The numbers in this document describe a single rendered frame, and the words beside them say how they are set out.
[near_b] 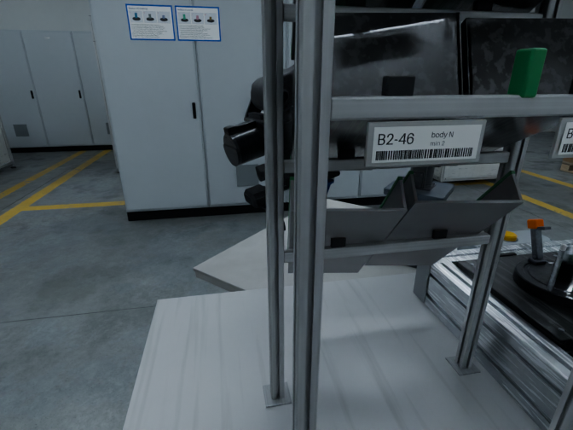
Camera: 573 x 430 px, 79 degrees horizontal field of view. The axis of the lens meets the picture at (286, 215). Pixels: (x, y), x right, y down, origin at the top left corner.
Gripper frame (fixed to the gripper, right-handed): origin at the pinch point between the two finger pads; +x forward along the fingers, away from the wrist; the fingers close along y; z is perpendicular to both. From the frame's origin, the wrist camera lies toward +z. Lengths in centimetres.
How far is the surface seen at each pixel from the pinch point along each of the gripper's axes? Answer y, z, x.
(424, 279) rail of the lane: -20.4, -10.1, 23.1
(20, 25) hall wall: 128, 782, -207
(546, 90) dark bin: -8.9, -40.1, -18.5
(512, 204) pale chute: -13.0, -34.4, -4.4
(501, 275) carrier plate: -28.7, -21.8, 20.3
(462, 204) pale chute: -7.8, -32.0, -5.9
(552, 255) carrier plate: -46, -21, 24
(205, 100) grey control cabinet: -47, 272, -15
